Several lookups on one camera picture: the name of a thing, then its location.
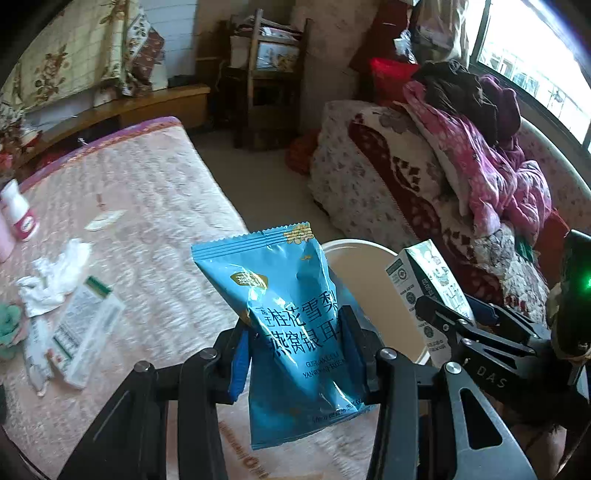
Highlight blue snack packet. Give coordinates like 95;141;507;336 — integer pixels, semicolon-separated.
191;222;377;450

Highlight cream plastic bucket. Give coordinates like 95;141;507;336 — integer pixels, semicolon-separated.
321;239;444;367

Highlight green white medicine box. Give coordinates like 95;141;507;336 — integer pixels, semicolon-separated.
50;276;126;389

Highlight cream floral checked cloth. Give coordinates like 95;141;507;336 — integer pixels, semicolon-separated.
9;0;153;114

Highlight teal pink cloth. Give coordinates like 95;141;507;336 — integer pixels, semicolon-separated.
0;302;26;361

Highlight floral covered sofa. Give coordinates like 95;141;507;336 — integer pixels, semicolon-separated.
308;99;591;352

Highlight white tissue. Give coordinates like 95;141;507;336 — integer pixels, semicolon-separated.
17;237;92;318

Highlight pink floral quilted jacket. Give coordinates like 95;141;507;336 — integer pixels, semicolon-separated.
402;80;552;241

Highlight beige curtain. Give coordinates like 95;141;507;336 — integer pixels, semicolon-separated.
411;0;472;70

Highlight dark wooden rack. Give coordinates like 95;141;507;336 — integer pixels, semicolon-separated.
217;9;312;148

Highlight dark clothes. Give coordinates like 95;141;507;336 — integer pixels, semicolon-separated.
413;60;499;144

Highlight maroon floral cloth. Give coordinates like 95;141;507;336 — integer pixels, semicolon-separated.
127;14;167;93

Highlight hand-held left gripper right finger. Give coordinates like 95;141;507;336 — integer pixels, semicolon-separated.
339;307;536;480

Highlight maroon garment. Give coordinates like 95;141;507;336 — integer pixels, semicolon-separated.
478;74;525;153

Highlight wooden cabinet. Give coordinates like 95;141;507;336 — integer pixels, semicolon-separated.
18;83;211;162

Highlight white pill bottle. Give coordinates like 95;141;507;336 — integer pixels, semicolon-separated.
0;179;40;243

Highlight floral printed bedding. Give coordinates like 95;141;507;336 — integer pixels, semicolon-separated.
231;28;303;70

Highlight red cushion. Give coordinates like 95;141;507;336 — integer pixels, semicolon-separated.
369;58;421;104

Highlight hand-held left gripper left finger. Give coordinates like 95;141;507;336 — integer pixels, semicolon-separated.
58;318;252;480

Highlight window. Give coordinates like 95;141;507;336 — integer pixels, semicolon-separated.
466;0;591;153

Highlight green packet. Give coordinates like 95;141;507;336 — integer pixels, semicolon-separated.
515;235;536;264

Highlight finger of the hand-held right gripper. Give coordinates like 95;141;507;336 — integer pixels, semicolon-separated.
466;295;552;340
414;294;532;358

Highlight pink bottle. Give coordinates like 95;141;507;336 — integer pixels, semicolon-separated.
0;215;16;264

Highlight small white green carton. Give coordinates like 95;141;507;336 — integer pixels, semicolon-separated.
385;239;476;367

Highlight orange red cloth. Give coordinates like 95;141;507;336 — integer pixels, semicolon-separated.
285;129;321;176

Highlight pink quilted table cover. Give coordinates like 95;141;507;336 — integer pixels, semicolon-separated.
0;116;384;480

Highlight red patterned blanket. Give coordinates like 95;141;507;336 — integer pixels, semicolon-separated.
348;117;555;324

